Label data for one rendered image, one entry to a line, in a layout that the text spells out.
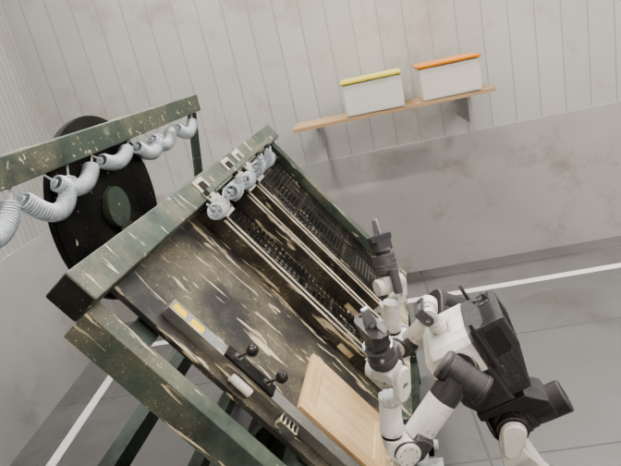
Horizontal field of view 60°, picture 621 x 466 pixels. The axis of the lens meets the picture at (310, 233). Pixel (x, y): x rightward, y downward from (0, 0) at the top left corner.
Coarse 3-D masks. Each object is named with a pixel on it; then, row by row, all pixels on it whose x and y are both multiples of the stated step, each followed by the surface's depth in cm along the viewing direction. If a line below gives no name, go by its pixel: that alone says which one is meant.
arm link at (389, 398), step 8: (400, 368) 151; (400, 376) 150; (408, 376) 154; (400, 384) 151; (408, 384) 154; (384, 392) 160; (392, 392) 159; (400, 392) 151; (408, 392) 155; (384, 400) 156; (392, 400) 154; (400, 400) 152; (392, 408) 156
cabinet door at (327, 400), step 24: (312, 360) 201; (312, 384) 190; (336, 384) 202; (312, 408) 180; (336, 408) 192; (360, 408) 203; (336, 432) 181; (360, 432) 192; (360, 456) 182; (384, 456) 193
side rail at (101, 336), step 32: (96, 320) 133; (96, 352) 136; (128, 352) 135; (128, 384) 138; (160, 384) 137; (192, 384) 142; (160, 416) 141; (192, 416) 139; (224, 416) 143; (224, 448) 141; (256, 448) 143
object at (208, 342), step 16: (176, 320) 159; (192, 336) 160; (208, 336) 162; (208, 352) 162; (224, 352) 162; (224, 368) 163; (272, 400) 165; (288, 416) 166; (304, 416) 170; (304, 432) 167; (320, 432) 171; (320, 448) 168; (336, 448) 171; (336, 464) 170; (352, 464) 172
